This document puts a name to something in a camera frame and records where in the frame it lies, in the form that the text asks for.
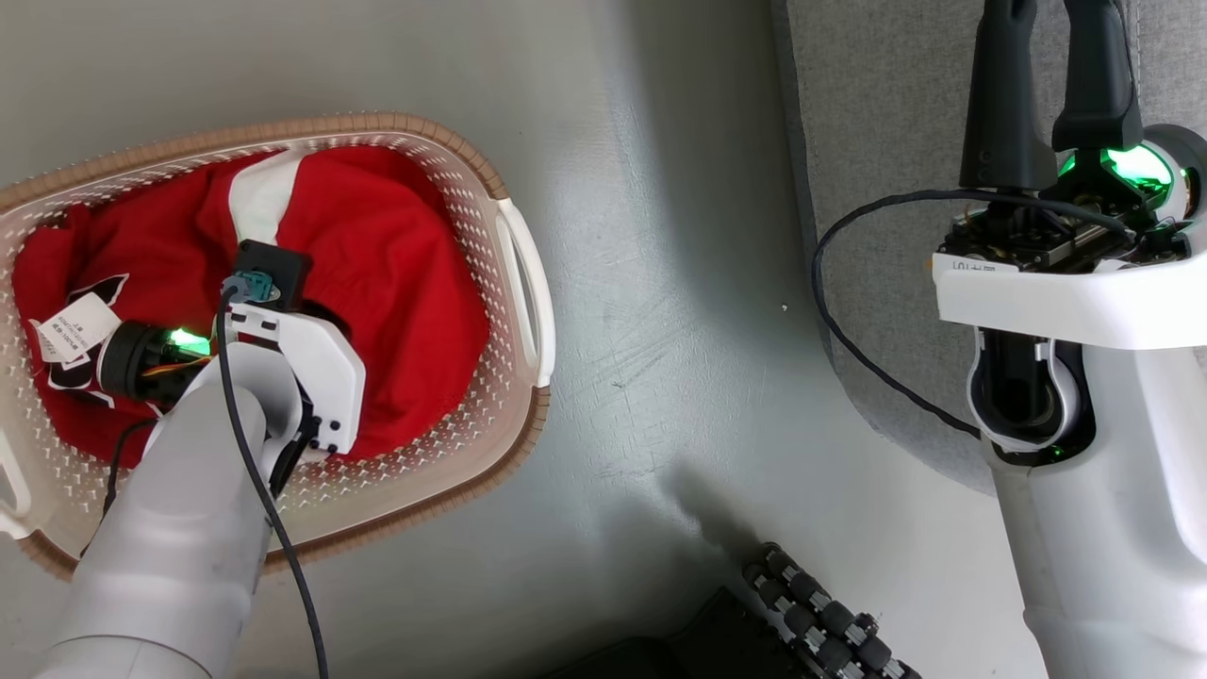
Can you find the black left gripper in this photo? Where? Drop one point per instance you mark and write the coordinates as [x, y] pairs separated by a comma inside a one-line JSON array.
[[132, 363]]

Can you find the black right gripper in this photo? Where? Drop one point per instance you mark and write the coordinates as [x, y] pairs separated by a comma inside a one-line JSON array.
[[1084, 236]]

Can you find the red garment with white stripe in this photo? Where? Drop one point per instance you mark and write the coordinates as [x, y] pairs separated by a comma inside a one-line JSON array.
[[396, 245]]

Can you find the white paper clothing tag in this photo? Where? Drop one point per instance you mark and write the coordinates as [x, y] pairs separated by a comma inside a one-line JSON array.
[[80, 325]]

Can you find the white perforated basket brown rim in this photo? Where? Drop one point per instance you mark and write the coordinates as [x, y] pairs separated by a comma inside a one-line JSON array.
[[453, 443]]

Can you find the black roller wheel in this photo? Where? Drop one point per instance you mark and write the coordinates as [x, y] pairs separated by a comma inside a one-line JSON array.
[[820, 613]]

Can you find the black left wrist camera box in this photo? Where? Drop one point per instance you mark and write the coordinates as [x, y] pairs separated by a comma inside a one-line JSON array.
[[278, 259]]

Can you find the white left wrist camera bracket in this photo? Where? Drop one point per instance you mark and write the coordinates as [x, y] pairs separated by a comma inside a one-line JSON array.
[[325, 368]]

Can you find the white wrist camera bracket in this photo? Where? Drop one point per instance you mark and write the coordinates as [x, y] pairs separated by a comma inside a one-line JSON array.
[[325, 368], [1056, 302]]

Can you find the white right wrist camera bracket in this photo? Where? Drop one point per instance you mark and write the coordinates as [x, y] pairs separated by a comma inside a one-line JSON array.
[[1056, 302]]

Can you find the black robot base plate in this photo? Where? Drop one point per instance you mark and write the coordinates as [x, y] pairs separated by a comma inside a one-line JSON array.
[[717, 641]]

